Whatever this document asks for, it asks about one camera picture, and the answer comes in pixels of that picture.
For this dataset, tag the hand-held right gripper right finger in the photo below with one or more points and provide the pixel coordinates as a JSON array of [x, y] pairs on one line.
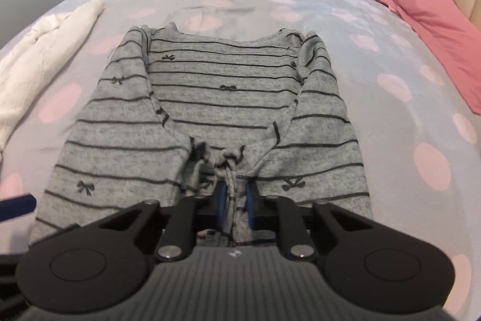
[[251, 206]]

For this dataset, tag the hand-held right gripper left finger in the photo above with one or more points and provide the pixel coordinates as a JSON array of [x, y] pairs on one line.
[[221, 201]]

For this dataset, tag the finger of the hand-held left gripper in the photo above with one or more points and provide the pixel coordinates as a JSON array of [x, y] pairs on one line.
[[17, 207]]

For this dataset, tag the grey striped shirt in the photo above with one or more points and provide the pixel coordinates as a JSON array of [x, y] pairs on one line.
[[225, 106]]

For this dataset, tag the white knitted cloth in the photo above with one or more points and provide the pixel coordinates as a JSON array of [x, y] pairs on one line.
[[37, 61]]

